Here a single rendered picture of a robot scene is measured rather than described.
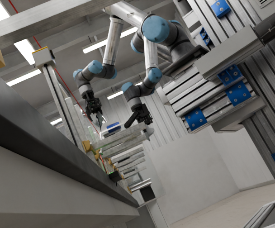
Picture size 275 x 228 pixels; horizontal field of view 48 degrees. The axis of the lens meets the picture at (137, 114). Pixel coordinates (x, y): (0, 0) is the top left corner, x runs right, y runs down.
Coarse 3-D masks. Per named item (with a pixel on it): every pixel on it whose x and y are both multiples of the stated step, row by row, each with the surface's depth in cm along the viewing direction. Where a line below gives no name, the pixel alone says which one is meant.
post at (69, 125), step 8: (48, 64) 126; (48, 72) 124; (48, 80) 124; (56, 80) 124; (56, 88) 122; (56, 96) 121; (56, 104) 120; (64, 104) 120; (64, 112) 119; (64, 120) 118; (72, 120) 120; (72, 128) 117; (72, 136) 115; (80, 144) 115
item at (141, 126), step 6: (132, 126) 147; (138, 126) 147; (144, 126) 147; (120, 132) 147; (126, 132) 147; (132, 132) 147; (108, 138) 146; (114, 138) 146; (120, 138) 147; (96, 144) 146; (102, 144) 145; (108, 144) 147
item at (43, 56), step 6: (42, 48) 126; (36, 54) 126; (42, 54) 125; (48, 54) 125; (36, 60) 125; (42, 60) 125; (48, 60) 124; (54, 60) 132; (54, 66) 129; (42, 72) 130
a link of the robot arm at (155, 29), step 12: (108, 12) 166; (120, 12) 159; (132, 12) 154; (144, 12) 154; (132, 24) 157; (144, 24) 146; (156, 24) 143; (168, 24) 145; (156, 36) 143; (168, 36) 146
